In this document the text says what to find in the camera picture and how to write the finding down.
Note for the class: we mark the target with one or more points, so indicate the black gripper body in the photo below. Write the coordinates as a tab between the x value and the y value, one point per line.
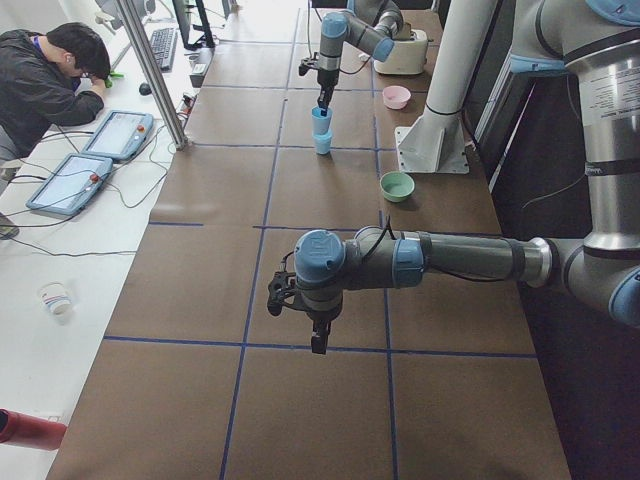
327	79
320	316

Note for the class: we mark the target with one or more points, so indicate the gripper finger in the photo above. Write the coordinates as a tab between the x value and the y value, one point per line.
324	100

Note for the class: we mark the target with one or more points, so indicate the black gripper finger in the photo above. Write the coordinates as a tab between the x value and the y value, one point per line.
320	336

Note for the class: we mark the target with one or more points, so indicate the light blue cup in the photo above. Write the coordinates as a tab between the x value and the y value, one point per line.
323	142
321	120

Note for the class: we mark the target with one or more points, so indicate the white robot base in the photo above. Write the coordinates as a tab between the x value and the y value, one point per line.
435	143

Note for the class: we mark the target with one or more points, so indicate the pink bowl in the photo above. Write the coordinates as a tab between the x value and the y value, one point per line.
396	97

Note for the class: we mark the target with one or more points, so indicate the cream toaster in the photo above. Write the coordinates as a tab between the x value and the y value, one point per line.
408	57

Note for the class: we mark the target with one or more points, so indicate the green bowl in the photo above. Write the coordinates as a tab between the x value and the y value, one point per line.
396	186

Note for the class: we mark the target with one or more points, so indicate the black monitor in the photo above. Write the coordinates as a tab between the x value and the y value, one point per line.
194	26

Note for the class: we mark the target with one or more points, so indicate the black keyboard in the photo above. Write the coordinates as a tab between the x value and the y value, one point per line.
163	44

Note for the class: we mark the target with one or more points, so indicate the black computer mouse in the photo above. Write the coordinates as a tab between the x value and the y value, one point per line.
144	89

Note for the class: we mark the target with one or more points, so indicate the upper teach pendant tablet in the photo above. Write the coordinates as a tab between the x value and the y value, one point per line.
120	135

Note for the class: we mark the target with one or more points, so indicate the teach pendant tablet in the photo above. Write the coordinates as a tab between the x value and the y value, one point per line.
120	135
71	186

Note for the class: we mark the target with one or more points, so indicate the paper cup on desk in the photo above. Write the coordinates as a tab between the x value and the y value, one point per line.
56	298

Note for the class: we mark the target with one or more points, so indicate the lower teach pendant tablet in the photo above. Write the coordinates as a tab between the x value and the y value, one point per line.
71	186

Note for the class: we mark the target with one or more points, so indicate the person in black jacket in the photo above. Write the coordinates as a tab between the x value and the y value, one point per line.
54	78

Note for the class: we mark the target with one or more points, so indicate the red bottle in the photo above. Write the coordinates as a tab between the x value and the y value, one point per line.
18	429

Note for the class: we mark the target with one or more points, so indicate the grey camera post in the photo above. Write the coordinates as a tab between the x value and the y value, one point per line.
142	49

